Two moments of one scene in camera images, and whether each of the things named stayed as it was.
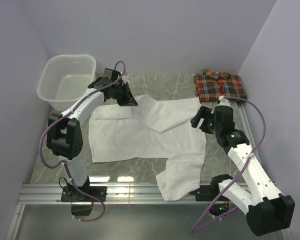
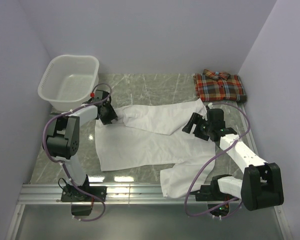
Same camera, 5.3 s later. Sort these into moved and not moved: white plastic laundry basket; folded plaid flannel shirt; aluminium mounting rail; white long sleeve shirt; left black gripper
Moved: left black gripper; white long sleeve shirt
Not moved: folded plaid flannel shirt; white plastic laundry basket; aluminium mounting rail
